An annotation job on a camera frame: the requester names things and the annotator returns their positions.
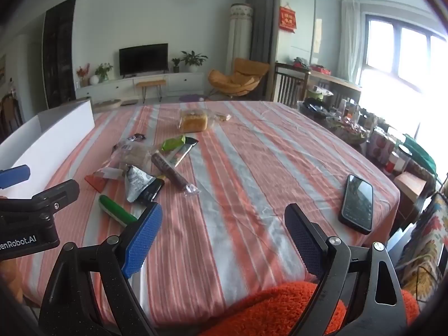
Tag large bright window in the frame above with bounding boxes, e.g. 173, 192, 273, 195
360, 14, 448, 169

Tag black flat television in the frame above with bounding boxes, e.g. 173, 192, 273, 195
119, 44, 169, 76

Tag black wall panel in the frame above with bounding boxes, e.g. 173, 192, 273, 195
42, 0, 77, 110

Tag white sheer curtain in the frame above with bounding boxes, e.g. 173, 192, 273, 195
338, 0, 366, 85

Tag black bowl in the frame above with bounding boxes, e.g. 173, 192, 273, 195
297, 99, 330, 116

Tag cluster of small bottles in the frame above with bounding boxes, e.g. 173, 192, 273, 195
336, 98, 372, 123

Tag person's left hand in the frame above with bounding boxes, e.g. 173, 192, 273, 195
0, 259, 24, 305

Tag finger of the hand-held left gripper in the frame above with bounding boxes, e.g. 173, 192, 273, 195
0, 164, 31, 189
0, 179, 80, 225

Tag dark wooden sideboard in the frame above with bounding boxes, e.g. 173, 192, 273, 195
271, 62, 363, 109

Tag clear packet beige contents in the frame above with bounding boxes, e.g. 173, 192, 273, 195
112, 138, 155, 170

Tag white cardboard box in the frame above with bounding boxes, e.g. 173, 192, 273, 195
0, 99, 95, 200

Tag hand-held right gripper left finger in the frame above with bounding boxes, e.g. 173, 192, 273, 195
38, 201, 164, 336

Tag red snack packet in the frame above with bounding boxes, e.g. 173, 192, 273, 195
85, 174, 110, 194

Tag orange lounge chair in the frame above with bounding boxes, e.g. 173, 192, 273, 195
208, 58, 270, 99

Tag black smartphone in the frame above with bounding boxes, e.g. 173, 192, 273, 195
339, 174, 374, 235

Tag green and white packet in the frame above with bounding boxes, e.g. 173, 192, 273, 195
99, 194, 139, 228

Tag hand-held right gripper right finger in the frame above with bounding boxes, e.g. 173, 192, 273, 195
284, 203, 408, 336

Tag white television cabinet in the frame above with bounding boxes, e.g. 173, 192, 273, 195
75, 72, 205, 99

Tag triangular white printed packet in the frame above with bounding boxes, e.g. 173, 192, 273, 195
124, 164, 157, 204

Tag long thin snack packet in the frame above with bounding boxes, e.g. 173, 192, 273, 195
168, 137, 199, 169

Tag glass bowl of sweets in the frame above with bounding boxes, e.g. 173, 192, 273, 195
327, 117, 370, 144

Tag orange fleece clothing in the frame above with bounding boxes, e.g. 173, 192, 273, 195
198, 282, 421, 336

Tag green cloth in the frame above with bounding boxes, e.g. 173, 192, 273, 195
402, 134, 438, 179

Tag black snack packet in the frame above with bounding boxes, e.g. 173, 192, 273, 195
140, 178, 166, 204

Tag grey curtain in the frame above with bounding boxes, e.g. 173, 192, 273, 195
246, 0, 281, 64

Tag covered standing air conditioner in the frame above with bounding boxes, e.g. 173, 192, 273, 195
227, 3, 253, 78

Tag leafy plant in vase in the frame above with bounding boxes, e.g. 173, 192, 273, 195
94, 63, 113, 83

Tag glass jar red label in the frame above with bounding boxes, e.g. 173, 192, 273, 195
383, 145, 412, 176

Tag green pot with lid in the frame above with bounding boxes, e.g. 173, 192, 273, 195
306, 86, 333, 100

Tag white and brown packet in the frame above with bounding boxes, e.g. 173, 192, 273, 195
93, 167, 126, 181

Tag bread loaf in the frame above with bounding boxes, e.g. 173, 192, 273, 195
178, 108, 214, 134

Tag large potted green plant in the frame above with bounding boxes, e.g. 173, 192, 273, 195
180, 50, 209, 73

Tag red flowers in vase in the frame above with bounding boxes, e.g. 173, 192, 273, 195
76, 64, 91, 86

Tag floral cushioned chair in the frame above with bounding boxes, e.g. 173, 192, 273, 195
399, 192, 448, 303

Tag dark wooden chair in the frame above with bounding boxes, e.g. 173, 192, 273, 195
0, 93, 23, 141

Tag pile of red packages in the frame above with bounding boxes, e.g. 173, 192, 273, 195
293, 57, 331, 76

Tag wooden stool with metal legs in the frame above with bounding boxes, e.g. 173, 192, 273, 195
136, 79, 167, 104

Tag red wall hanging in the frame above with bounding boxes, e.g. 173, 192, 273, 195
279, 6, 297, 33

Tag small brown box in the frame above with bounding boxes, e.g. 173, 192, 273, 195
394, 171, 428, 202

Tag green snack packet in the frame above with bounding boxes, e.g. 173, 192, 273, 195
162, 135, 186, 152

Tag brown sausage stick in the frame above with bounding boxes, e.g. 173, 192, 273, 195
151, 151, 200, 195

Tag striped orange grey tablecloth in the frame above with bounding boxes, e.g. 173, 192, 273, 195
21, 101, 401, 330

